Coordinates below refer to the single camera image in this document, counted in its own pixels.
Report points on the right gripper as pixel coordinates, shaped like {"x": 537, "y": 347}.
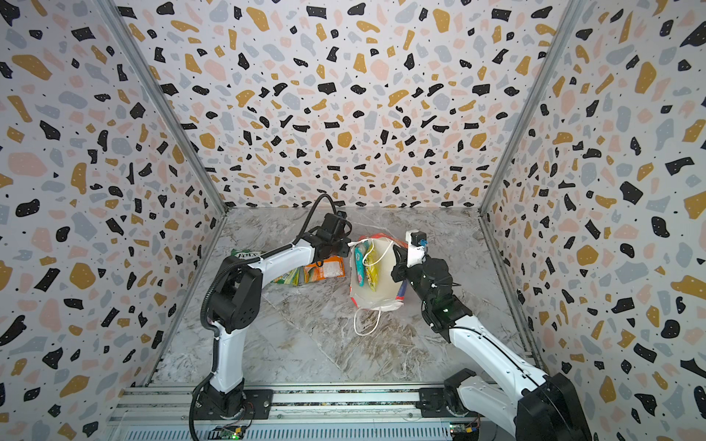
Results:
{"x": 406, "y": 270}

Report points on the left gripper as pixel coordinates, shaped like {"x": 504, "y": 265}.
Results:
{"x": 343, "y": 247}

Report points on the orange snack packet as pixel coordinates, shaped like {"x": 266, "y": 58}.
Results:
{"x": 331, "y": 268}

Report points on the yellow snack packet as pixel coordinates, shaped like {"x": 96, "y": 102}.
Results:
{"x": 372, "y": 259}

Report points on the red paper bag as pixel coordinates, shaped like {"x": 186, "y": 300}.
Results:
{"x": 388, "y": 298}

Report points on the yellow green Fox's candy bag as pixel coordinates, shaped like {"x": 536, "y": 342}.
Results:
{"x": 295, "y": 277}

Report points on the green snack packet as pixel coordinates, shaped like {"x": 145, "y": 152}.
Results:
{"x": 246, "y": 254}

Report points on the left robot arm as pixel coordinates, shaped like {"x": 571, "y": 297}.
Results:
{"x": 232, "y": 303}

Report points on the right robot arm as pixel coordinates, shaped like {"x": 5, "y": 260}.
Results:
{"x": 523, "y": 400}

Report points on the teal snack packet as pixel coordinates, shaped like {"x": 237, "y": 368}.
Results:
{"x": 360, "y": 251}

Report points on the right circuit board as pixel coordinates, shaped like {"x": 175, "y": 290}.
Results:
{"x": 464, "y": 432}

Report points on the circuit board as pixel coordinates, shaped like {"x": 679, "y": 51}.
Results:
{"x": 464, "y": 432}
{"x": 228, "y": 433}

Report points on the left circuit board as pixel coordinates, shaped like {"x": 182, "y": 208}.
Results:
{"x": 228, "y": 433}

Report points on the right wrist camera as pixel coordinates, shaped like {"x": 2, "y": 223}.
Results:
{"x": 416, "y": 245}

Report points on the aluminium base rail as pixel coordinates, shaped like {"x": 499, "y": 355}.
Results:
{"x": 323, "y": 411}

